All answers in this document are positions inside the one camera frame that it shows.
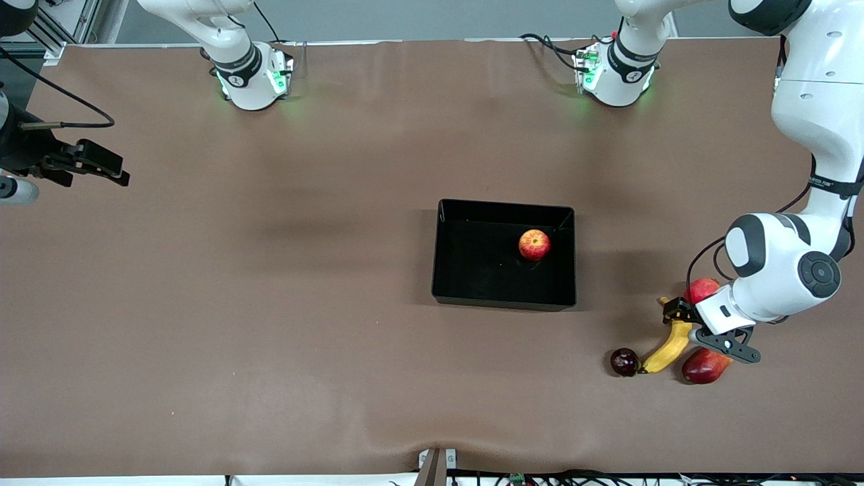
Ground aluminium frame profile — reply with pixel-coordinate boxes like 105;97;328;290
27;0;102;65

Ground brown table cover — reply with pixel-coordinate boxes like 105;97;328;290
0;38;864;479

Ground dark purple mangosteen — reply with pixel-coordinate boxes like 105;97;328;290
610;348;641;377

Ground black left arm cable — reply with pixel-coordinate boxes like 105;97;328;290
687;155;864;299

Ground black right base cable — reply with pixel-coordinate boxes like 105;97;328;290
253;0;285;43

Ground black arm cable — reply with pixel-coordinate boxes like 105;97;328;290
0;46;115;130
687;155;864;299

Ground black left base cables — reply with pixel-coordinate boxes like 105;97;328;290
520;32;598;72

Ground black plastic box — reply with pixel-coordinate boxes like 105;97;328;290
431;198;577;312

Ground yellow banana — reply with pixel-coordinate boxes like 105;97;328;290
639;296;693;375

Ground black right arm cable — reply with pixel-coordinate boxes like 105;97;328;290
0;46;115;130

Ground red mango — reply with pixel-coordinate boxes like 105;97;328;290
681;346;734;385

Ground metal table edge bracket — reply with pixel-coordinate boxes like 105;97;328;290
417;448;458;486

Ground red yellow apple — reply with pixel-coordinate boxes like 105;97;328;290
518;229;551;262

